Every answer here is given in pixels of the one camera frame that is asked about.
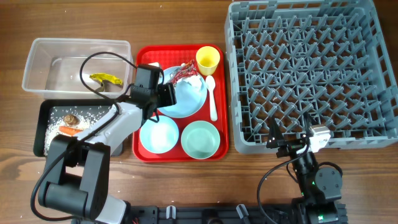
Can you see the red serving tray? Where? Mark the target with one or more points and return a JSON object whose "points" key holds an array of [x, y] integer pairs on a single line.
{"points": [[170, 56]]}

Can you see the light blue bowl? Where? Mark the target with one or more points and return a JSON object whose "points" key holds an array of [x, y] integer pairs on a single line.
{"points": [[161, 137]]}

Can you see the orange carrot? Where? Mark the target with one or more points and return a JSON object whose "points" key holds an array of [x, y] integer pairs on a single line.
{"points": [[69, 131]]}

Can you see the large light blue plate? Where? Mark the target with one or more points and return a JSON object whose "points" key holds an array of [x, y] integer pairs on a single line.
{"points": [[189, 101]]}

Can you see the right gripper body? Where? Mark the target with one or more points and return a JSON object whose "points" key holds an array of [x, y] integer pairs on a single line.
{"points": [[290, 148]]}

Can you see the red foil wrapper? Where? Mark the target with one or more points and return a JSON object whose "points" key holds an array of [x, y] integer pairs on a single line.
{"points": [[185, 71]]}

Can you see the black plastic tray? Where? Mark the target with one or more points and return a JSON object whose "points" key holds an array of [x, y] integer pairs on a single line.
{"points": [[38, 147]]}

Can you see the brown food lump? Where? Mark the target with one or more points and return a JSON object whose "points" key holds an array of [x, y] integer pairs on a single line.
{"points": [[71, 120]]}

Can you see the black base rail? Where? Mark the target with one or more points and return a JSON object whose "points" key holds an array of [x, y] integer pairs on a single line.
{"points": [[199, 214]]}

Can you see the white rice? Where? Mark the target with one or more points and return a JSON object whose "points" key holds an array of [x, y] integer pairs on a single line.
{"points": [[85, 115]]}

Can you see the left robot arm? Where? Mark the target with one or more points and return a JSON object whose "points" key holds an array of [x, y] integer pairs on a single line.
{"points": [[76, 174]]}

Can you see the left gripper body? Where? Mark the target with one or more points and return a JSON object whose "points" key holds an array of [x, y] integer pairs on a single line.
{"points": [[168, 95]]}

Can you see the yellow plastic cup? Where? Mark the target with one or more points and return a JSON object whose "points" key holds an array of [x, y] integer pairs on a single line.
{"points": [[207, 58]]}

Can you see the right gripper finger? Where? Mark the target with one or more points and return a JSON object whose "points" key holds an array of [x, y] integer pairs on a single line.
{"points": [[274, 131], [308, 122]]}

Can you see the yellow wrapper strip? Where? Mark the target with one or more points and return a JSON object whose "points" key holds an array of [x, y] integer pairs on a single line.
{"points": [[106, 80]]}

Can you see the grey dishwasher rack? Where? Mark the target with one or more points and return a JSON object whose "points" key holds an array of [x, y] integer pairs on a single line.
{"points": [[324, 58]]}

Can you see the clear plastic bin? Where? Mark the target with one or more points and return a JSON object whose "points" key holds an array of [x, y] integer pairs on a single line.
{"points": [[60, 68]]}

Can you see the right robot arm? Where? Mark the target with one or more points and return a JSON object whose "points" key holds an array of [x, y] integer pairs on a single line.
{"points": [[320, 183]]}

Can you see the white plastic spoon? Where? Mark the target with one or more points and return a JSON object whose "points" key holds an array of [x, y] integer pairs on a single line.
{"points": [[210, 84]]}

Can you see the teal green bowl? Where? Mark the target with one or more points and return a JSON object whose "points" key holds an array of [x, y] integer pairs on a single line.
{"points": [[200, 140]]}

